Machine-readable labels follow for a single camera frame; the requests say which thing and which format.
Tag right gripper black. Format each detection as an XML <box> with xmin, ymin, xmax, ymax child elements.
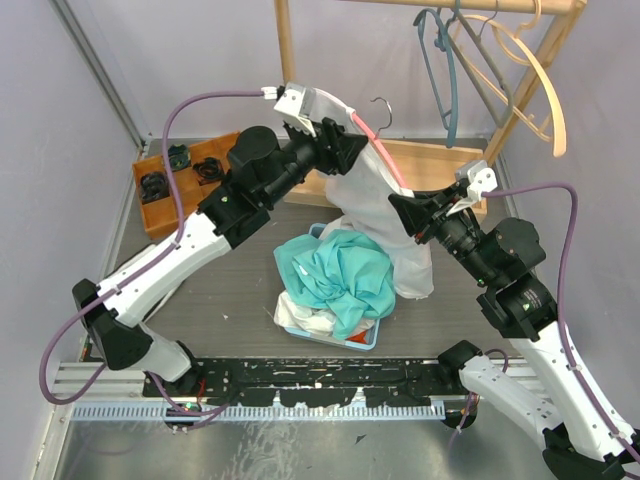
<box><xmin>388</xmin><ymin>180</ymin><xmax>498</xmax><ymax>285</ymax></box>

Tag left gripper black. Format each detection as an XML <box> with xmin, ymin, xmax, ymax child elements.
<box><xmin>263</xmin><ymin>115</ymin><xmax>370</xmax><ymax>208</ymax></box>

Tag pink hanger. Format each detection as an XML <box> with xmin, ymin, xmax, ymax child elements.
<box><xmin>351</xmin><ymin>96</ymin><xmax>408</xmax><ymax>189</ymax></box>

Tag teal t shirt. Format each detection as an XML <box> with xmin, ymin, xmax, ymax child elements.
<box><xmin>275</xmin><ymin>230</ymin><xmax>397</xmax><ymax>341</ymax></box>

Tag grey blue hanger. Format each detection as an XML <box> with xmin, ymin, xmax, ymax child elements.
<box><xmin>413</xmin><ymin>7</ymin><xmax>459</xmax><ymax>148</ymax></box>

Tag orange t shirt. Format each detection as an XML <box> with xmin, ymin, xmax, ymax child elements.
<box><xmin>347</xmin><ymin>329</ymin><xmax>373</xmax><ymax>345</ymax></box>

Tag beige wooden hanger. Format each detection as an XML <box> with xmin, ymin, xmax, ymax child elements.
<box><xmin>461</xmin><ymin>1</ymin><xmax>567</xmax><ymax>163</ymax></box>

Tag white t shirt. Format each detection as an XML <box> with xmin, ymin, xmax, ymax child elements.
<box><xmin>274</xmin><ymin>291</ymin><xmax>376</xmax><ymax>340</ymax></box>

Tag grey metal hanger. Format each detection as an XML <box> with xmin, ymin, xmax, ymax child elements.
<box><xmin>446</xmin><ymin>0</ymin><xmax>514</xmax><ymax>128</ymax></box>

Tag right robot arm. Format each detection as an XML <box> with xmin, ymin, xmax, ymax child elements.
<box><xmin>389</xmin><ymin>181</ymin><xmax>639</xmax><ymax>479</ymax></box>

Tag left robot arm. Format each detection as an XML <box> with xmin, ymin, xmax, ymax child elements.
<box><xmin>72</xmin><ymin>118</ymin><xmax>368</xmax><ymax>396</ymax></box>

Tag wooden clothes rack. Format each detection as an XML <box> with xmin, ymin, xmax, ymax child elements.
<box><xmin>275</xmin><ymin>1</ymin><xmax>585</xmax><ymax>191</ymax></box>

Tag dark rolled sock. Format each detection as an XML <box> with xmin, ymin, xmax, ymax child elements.
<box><xmin>139</xmin><ymin>171</ymin><xmax>169</xmax><ymax>205</ymax></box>
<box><xmin>192</xmin><ymin>157</ymin><xmax>225</xmax><ymax>184</ymax></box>
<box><xmin>167</xmin><ymin>144</ymin><xmax>191</xmax><ymax>172</ymax></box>

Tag wooden compartment tray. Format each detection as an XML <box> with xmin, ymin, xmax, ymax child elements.
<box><xmin>132</xmin><ymin>131</ymin><xmax>240</xmax><ymax>239</ymax></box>

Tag light blue plastic basket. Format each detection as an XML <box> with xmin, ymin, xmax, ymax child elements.
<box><xmin>273</xmin><ymin>222</ymin><xmax>383</xmax><ymax>353</ymax></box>

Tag black white striped cloth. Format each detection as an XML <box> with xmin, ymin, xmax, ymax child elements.
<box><xmin>112</xmin><ymin>243</ymin><xmax>184</xmax><ymax>323</ymax></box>

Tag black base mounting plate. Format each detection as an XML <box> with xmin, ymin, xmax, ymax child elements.
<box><xmin>141</xmin><ymin>355</ymin><xmax>500</xmax><ymax>408</ymax></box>

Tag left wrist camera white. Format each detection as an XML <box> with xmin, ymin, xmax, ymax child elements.
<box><xmin>274</xmin><ymin>82</ymin><xmax>316</xmax><ymax>137</ymax></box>

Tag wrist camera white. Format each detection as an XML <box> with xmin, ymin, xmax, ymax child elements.
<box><xmin>274</xmin><ymin>82</ymin><xmax>316</xmax><ymax>137</ymax></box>
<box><xmin>446</xmin><ymin>160</ymin><xmax>498</xmax><ymax>217</ymax></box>

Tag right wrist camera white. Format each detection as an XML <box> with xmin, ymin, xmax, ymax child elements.
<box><xmin>446</xmin><ymin>160</ymin><xmax>498</xmax><ymax>217</ymax></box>

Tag aluminium frame rail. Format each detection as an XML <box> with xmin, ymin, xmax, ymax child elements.
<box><xmin>49</xmin><ymin>357</ymin><xmax>594</xmax><ymax>422</ymax></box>

